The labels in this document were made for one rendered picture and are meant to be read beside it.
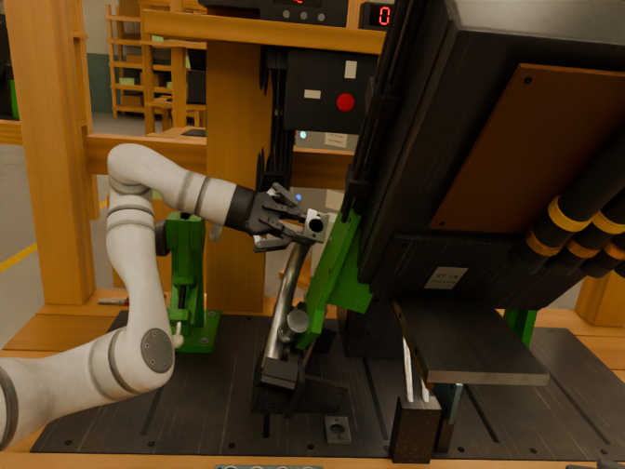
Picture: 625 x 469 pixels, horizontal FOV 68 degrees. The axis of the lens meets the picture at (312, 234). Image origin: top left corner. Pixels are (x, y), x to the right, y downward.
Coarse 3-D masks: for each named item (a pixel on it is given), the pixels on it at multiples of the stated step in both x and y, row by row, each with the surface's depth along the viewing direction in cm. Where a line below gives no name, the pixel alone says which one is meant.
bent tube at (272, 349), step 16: (304, 224) 80; (320, 224) 82; (320, 240) 79; (304, 256) 88; (288, 272) 89; (288, 288) 88; (288, 304) 87; (272, 320) 86; (272, 336) 83; (272, 352) 82
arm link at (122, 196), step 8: (112, 184) 76; (120, 184) 74; (112, 192) 77; (120, 192) 76; (128, 192) 76; (136, 192) 76; (144, 192) 78; (152, 192) 80; (112, 200) 76; (120, 200) 71; (128, 200) 71; (136, 200) 71; (144, 200) 72; (152, 200) 79; (112, 208) 70; (120, 208) 70; (128, 208) 70; (136, 208) 70; (144, 208) 71; (152, 208) 73
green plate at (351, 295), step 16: (352, 208) 71; (336, 224) 79; (352, 224) 69; (336, 240) 75; (352, 240) 72; (336, 256) 72; (352, 256) 72; (320, 272) 80; (336, 272) 72; (352, 272) 73; (320, 288) 76; (336, 288) 74; (352, 288) 74; (368, 288) 75; (320, 304) 74; (336, 304) 75; (352, 304) 76; (368, 304) 76
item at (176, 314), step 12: (192, 264) 96; (192, 276) 94; (180, 288) 94; (192, 288) 97; (180, 300) 93; (192, 300) 96; (168, 312) 94; (180, 312) 92; (192, 312) 95; (192, 324) 94
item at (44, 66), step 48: (48, 0) 89; (48, 48) 92; (240, 48) 94; (48, 96) 96; (240, 96) 98; (48, 144) 99; (240, 144) 101; (48, 192) 102; (48, 240) 106; (240, 240) 109; (48, 288) 111; (240, 288) 114; (624, 288) 120
